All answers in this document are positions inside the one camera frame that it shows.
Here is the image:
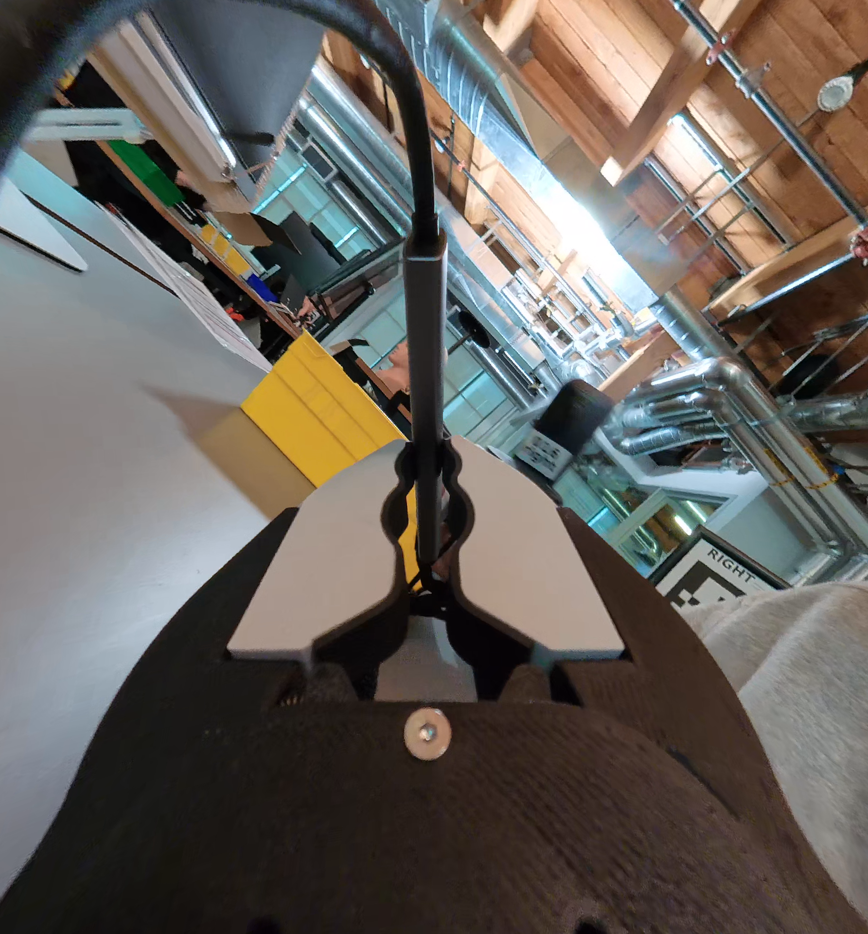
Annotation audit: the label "framed black-white marker sign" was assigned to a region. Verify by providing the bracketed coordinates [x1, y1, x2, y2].
[653, 533, 788, 610]

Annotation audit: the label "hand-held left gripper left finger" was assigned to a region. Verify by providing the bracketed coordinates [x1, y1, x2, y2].
[227, 440, 416, 668]

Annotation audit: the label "grey desk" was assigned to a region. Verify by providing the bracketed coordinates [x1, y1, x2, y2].
[0, 171, 318, 906]

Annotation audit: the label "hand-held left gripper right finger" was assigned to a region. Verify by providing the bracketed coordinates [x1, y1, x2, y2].
[443, 435, 626, 668]

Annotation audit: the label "thin black hub cable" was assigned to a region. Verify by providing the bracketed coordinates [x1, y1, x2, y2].
[403, 536, 455, 620]

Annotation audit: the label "green storage bin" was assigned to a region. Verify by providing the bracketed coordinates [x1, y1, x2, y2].
[109, 139, 183, 207]

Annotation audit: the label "metal sprinkler pipe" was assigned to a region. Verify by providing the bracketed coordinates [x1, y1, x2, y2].
[671, 0, 868, 245]

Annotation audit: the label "black braided USB cable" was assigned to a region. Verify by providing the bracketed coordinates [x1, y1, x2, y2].
[0, 0, 438, 249]

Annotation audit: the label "yellow storage bin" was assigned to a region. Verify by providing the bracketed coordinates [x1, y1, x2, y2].
[240, 332, 416, 490]

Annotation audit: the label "laminated instruction sheet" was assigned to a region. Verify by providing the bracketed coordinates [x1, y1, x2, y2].
[109, 212, 274, 373]

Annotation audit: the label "black screen in wooden frame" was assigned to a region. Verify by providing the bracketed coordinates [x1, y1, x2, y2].
[109, 0, 327, 214]

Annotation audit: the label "silver ventilation ducts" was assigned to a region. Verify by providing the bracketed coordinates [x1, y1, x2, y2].
[288, 0, 868, 577]

